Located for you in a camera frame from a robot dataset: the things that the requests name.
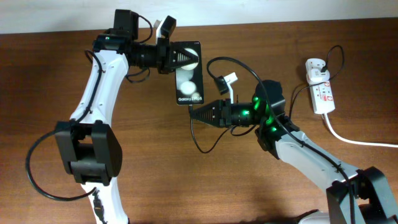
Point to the black Samsung smartphone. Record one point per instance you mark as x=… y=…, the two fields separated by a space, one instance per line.
x=189 y=78

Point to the white USB charger plug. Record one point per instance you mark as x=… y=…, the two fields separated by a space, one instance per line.
x=315 y=76

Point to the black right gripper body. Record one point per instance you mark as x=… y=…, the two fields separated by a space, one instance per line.
x=237 y=114

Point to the white power strip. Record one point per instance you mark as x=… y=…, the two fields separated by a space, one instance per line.
x=321 y=93

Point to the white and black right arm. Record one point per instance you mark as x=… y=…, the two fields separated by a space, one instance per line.
x=353 y=195

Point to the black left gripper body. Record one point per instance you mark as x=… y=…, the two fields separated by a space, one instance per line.
x=154 y=55

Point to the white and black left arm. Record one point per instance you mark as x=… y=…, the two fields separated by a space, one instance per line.
x=88 y=147

